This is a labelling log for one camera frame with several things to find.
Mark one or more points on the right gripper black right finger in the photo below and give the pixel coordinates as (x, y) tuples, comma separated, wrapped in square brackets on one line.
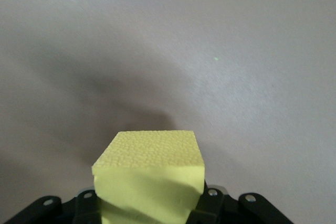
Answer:
[(231, 208)]

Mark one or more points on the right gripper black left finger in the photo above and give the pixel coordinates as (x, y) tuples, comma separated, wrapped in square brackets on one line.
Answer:
[(65, 208)]

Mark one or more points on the yellow foam cube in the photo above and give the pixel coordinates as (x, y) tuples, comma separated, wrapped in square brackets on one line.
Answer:
[(152, 150)]

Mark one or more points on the table cover sheet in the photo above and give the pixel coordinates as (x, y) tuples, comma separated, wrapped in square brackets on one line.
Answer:
[(236, 24)]

